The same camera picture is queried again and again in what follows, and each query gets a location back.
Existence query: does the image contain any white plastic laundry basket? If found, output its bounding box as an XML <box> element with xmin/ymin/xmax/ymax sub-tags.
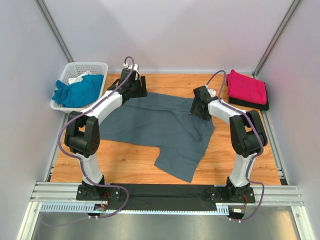
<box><xmin>50</xmin><ymin>61</ymin><xmax>109</xmax><ymax>114</ymax></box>

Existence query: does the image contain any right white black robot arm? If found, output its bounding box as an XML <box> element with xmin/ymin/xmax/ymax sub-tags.
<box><xmin>190</xmin><ymin>86</ymin><xmax>268</xmax><ymax>202</ymax></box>

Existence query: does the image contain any aluminium corner post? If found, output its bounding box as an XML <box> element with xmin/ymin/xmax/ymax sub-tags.
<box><xmin>34</xmin><ymin>0</ymin><xmax>74</xmax><ymax>63</ymax></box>
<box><xmin>252</xmin><ymin>0</ymin><xmax>303</xmax><ymax>78</ymax></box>

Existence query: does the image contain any folded magenta t-shirt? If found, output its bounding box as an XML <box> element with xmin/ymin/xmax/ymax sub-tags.
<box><xmin>226</xmin><ymin>69</ymin><xmax>267</xmax><ymax>105</ymax></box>

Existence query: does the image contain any wrist white camera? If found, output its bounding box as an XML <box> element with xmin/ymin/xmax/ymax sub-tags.
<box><xmin>123</xmin><ymin>63</ymin><xmax>139</xmax><ymax>72</ymax></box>
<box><xmin>207</xmin><ymin>88</ymin><xmax>216</xmax><ymax>98</ymax></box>

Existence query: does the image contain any aluminium front rail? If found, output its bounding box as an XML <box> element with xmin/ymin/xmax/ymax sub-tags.
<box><xmin>30</xmin><ymin>182</ymin><xmax>304</xmax><ymax>206</ymax></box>

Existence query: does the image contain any grey-blue t-shirt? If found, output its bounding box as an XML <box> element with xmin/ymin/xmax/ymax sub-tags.
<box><xmin>99</xmin><ymin>92</ymin><xmax>215</xmax><ymax>183</ymax></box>

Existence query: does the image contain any right aluminium corner post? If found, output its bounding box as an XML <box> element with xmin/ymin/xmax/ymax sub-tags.
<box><xmin>252</xmin><ymin>0</ymin><xmax>303</xmax><ymax>78</ymax></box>

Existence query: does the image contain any left aluminium corner post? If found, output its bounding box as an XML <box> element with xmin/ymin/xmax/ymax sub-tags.
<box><xmin>34</xmin><ymin>0</ymin><xmax>74</xmax><ymax>63</ymax></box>

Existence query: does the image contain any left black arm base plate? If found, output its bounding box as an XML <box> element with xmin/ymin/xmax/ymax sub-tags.
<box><xmin>76</xmin><ymin>184</ymin><xmax>121</xmax><ymax>201</ymax></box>

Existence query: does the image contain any black base cloth strip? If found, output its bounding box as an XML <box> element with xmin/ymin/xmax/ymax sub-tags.
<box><xmin>121</xmin><ymin>184</ymin><xmax>217</xmax><ymax>211</ymax></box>

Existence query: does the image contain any teal blue t-shirt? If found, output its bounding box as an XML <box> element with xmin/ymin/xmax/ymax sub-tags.
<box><xmin>52</xmin><ymin>74</ymin><xmax>104</xmax><ymax>108</ymax></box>

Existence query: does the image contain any folded black t-shirt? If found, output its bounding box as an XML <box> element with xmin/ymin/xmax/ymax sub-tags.
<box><xmin>226</xmin><ymin>82</ymin><xmax>270</xmax><ymax>111</ymax></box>

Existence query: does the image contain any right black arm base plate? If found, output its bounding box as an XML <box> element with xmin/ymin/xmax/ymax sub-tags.
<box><xmin>205</xmin><ymin>186</ymin><xmax>256</xmax><ymax>204</ymax></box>

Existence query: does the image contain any white slotted cable duct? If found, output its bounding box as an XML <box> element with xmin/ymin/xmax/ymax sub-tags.
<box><xmin>39</xmin><ymin>202</ymin><xmax>229</xmax><ymax>216</ymax></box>

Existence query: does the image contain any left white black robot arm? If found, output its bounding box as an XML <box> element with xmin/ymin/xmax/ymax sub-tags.
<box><xmin>64</xmin><ymin>64</ymin><xmax>148</xmax><ymax>201</ymax></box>

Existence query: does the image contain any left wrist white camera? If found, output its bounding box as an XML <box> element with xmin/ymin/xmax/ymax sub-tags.
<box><xmin>123</xmin><ymin>63</ymin><xmax>139</xmax><ymax>72</ymax></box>

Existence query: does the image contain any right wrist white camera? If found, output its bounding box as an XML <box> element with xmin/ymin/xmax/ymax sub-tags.
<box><xmin>207</xmin><ymin>88</ymin><xmax>216</xmax><ymax>98</ymax></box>

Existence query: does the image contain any white t-shirt in basket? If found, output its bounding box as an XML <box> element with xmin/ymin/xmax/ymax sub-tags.
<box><xmin>68</xmin><ymin>71</ymin><xmax>92</xmax><ymax>85</ymax></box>

